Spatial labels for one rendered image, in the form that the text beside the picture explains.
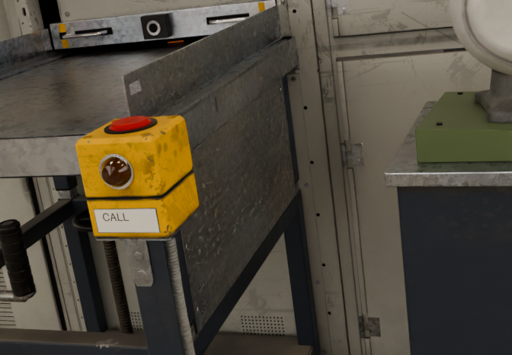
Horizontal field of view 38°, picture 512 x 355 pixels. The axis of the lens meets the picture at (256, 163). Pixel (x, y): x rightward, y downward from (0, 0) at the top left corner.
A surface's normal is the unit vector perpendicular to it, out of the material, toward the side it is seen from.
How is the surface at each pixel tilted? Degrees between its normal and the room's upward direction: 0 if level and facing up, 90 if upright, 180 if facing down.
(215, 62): 90
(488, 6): 92
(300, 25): 90
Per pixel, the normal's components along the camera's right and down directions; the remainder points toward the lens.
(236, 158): 0.95, -0.04
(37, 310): -0.29, 0.32
